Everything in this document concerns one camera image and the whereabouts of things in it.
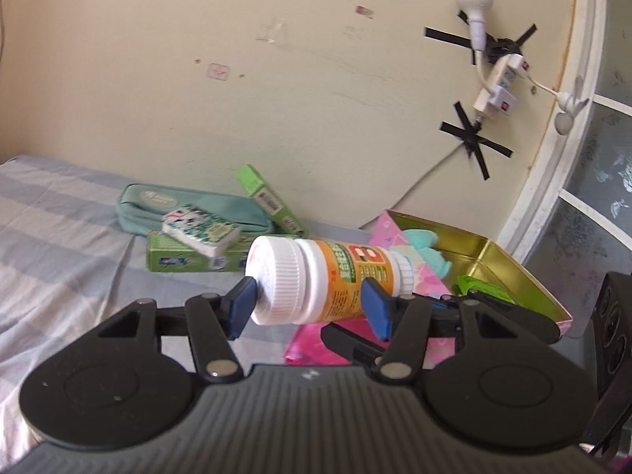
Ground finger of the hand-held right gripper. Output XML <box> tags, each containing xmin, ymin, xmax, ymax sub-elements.
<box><xmin>321</xmin><ymin>323</ymin><xmax>391</xmax><ymax>369</ymax></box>

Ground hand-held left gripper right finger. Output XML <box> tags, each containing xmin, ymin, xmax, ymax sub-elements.
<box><xmin>360</xmin><ymin>279</ymin><xmax>561</xmax><ymax>383</ymax></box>

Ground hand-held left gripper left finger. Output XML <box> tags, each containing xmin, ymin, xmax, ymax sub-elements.
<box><xmin>96</xmin><ymin>276</ymin><xmax>258</xmax><ymax>383</ymax></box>

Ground white bottle with orange label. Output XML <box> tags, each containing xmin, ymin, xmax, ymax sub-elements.
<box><xmin>244</xmin><ymin>235</ymin><xmax>420</xmax><ymax>327</ymax></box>

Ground long green box with barcode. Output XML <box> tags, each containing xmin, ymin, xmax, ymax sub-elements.
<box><xmin>234</xmin><ymin>164</ymin><xmax>309</xmax><ymax>239</ymax></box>

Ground pink tin box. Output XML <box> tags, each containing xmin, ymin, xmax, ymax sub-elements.
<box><xmin>370</xmin><ymin>210</ymin><xmax>574</xmax><ymax>339</ymax></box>

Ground pink printed wrapper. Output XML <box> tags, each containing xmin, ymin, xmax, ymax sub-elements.
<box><xmin>284</xmin><ymin>323</ymin><xmax>349</xmax><ymax>367</ymax></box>

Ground teal fuzzy cloth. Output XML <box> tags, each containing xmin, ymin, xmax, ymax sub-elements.
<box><xmin>402</xmin><ymin>227</ymin><xmax>452</xmax><ymax>277</ymax></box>

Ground flat green box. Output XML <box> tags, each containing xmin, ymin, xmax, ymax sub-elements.
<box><xmin>145</xmin><ymin>231</ymin><xmax>255</xmax><ymax>273</ymax></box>

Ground panda print tissue pack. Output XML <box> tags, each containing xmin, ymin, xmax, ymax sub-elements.
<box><xmin>162</xmin><ymin>205</ymin><xmax>243</xmax><ymax>258</ymax></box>

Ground bright green item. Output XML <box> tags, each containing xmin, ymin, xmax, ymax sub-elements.
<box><xmin>454</xmin><ymin>276</ymin><xmax>495</xmax><ymax>298</ymax></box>

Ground teal pencil case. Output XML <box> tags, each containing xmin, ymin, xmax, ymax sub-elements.
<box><xmin>116</xmin><ymin>184</ymin><xmax>275</xmax><ymax>238</ymax></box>

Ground patterned window pane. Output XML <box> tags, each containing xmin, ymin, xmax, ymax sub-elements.
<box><xmin>523</xmin><ymin>10</ymin><xmax>632</xmax><ymax>337</ymax></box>

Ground black tape cross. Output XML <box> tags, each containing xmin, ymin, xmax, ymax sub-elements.
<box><xmin>439</xmin><ymin>101</ymin><xmax>514</xmax><ymax>182</ymax></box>
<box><xmin>425</xmin><ymin>24</ymin><xmax>539</xmax><ymax>66</ymax></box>

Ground white plug adapter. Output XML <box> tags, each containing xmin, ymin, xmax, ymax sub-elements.
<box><xmin>473</xmin><ymin>86</ymin><xmax>519</xmax><ymax>119</ymax></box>

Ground white power strip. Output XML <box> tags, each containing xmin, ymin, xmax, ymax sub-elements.
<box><xmin>489</xmin><ymin>53</ymin><xmax>531</xmax><ymax>90</ymax></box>

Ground white window frame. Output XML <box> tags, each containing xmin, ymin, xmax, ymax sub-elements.
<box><xmin>494</xmin><ymin>0</ymin><xmax>632</xmax><ymax>267</ymax></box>

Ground white bulb cable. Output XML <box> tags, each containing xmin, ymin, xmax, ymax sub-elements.
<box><xmin>469</xmin><ymin>34</ymin><xmax>495</xmax><ymax>96</ymax></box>

